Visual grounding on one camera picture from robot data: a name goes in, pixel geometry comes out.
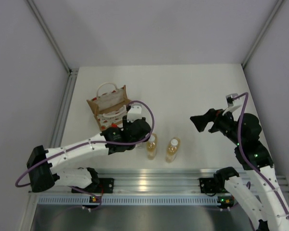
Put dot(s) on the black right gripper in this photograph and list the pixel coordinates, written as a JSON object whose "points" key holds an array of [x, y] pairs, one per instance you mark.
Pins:
{"points": [[201, 121]]}

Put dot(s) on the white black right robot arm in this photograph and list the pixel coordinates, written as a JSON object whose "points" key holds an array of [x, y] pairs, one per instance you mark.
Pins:
{"points": [[268, 211]]}

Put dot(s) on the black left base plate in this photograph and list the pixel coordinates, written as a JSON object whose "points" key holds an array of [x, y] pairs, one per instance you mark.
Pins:
{"points": [[103, 185]]}

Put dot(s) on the left aluminium frame post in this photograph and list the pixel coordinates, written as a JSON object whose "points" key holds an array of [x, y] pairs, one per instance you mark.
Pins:
{"points": [[71, 72]]}

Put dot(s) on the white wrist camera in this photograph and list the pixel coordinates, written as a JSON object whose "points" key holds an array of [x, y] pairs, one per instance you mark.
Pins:
{"points": [[134, 113], [233, 103]]}

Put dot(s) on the aluminium frame post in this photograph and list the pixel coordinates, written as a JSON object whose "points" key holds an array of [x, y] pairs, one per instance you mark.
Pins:
{"points": [[71, 72], [263, 30]]}

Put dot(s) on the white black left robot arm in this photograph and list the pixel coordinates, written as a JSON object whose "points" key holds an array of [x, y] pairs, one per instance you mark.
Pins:
{"points": [[53, 167]]}

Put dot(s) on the grey slotted cable duct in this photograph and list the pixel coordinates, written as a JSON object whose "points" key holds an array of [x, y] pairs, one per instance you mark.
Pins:
{"points": [[128, 200]]}

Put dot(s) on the aluminium mounting rail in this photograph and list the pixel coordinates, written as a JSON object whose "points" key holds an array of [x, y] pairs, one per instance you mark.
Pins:
{"points": [[149, 181]]}

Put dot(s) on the right aluminium frame post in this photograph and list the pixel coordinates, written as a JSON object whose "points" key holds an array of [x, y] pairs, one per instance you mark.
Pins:
{"points": [[263, 30]]}

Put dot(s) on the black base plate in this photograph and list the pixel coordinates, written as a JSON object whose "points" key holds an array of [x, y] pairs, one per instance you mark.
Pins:
{"points": [[208, 186], [103, 185]]}

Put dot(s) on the red cap yellow bottle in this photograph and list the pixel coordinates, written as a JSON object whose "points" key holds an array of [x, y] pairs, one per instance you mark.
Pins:
{"points": [[114, 125]]}

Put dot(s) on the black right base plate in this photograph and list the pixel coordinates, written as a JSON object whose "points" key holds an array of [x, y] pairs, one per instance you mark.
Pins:
{"points": [[208, 186]]}

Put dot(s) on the jute canvas bag with strawberries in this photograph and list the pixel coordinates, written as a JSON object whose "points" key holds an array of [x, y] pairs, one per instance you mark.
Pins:
{"points": [[109, 108]]}

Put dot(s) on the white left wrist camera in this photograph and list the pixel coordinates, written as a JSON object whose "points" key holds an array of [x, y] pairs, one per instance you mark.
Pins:
{"points": [[134, 113]]}

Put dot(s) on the white cap amber bottle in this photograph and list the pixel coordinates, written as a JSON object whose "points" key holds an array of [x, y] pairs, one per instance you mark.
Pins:
{"points": [[172, 149], [151, 146]]}

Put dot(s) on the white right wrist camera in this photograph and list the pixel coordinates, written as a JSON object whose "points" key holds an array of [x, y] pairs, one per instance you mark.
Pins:
{"points": [[233, 103]]}

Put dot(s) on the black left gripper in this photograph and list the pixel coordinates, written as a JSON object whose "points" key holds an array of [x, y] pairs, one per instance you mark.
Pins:
{"points": [[125, 123]]}

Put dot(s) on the dark cap clear square bottle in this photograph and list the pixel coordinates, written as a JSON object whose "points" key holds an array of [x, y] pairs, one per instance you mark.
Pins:
{"points": [[139, 145]]}

